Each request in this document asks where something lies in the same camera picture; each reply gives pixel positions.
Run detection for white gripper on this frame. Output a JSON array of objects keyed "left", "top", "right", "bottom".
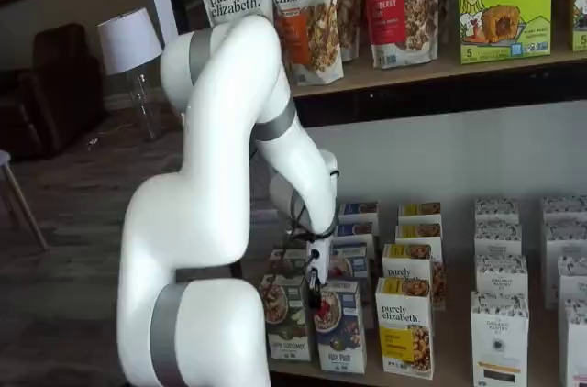
[{"left": 305, "top": 238, "right": 333, "bottom": 311}]

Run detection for blue and white oatmeal box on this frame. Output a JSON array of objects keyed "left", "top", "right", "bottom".
[
  {"left": 311, "top": 279, "right": 368, "bottom": 375},
  {"left": 329, "top": 243, "right": 375, "bottom": 331}
]

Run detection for green oatmeal box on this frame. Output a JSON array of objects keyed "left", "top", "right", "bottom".
[
  {"left": 259, "top": 274, "right": 316, "bottom": 363},
  {"left": 268, "top": 247, "right": 313, "bottom": 281}
]

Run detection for blue white granola box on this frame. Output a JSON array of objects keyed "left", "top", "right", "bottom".
[
  {"left": 334, "top": 221, "right": 380, "bottom": 250},
  {"left": 338, "top": 202, "right": 381, "bottom": 226}
]

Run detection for yellow white granola box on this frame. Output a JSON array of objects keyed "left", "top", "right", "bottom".
[
  {"left": 382, "top": 243, "right": 447, "bottom": 313},
  {"left": 394, "top": 221, "right": 444, "bottom": 249},
  {"left": 397, "top": 202, "right": 442, "bottom": 226},
  {"left": 374, "top": 276, "right": 436, "bottom": 381}
]

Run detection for light wooden shelf board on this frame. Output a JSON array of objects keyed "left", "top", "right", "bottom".
[
  {"left": 268, "top": 216, "right": 587, "bottom": 387},
  {"left": 288, "top": 50, "right": 587, "bottom": 102}
]

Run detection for white patterned-top box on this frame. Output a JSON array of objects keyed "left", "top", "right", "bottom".
[
  {"left": 474, "top": 197, "right": 520, "bottom": 226},
  {"left": 539, "top": 196, "right": 587, "bottom": 226},
  {"left": 474, "top": 221, "right": 523, "bottom": 258},
  {"left": 474, "top": 254, "right": 529, "bottom": 296},
  {"left": 471, "top": 291, "right": 531, "bottom": 387},
  {"left": 557, "top": 256, "right": 587, "bottom": 310},
  {"left": 563, "top": 299, "right": 587, "bottom": 387},
  {"left": 540, "top": 220, "right": 587, "bottom": 311}
]

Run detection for black metal shelf rack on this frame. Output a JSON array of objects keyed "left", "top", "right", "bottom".
[{"left": 160, "top": 0, "right": 587, "bottom": 387}]

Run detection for green Bobo's apple pie box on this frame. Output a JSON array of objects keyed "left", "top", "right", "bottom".
[{"left": 457, "top": 0, "right": 554, "bottom": 65}]

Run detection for red label granola bag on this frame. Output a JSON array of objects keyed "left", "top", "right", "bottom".
[{"left": 354, "top": 0, "right": 440, "bottom": 70}]

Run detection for white shade table lamp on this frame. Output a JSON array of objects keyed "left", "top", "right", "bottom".
[{"left": 97, "top": 7, "right": 165, "bottom": 143}]

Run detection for dark brown armchair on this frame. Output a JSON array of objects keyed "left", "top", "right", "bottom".
[{"left": 0, "top": 22, "right": 107, "bottom": 163}]

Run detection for grey chair wooden legs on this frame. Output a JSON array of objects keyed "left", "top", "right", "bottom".
[{"left": 0, "top": 150, "right": 50, "bottom": 253}]

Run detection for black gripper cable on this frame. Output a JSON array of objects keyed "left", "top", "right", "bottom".
[{"left": 268, "top": 169, "right": 341, "bottom": 301}]

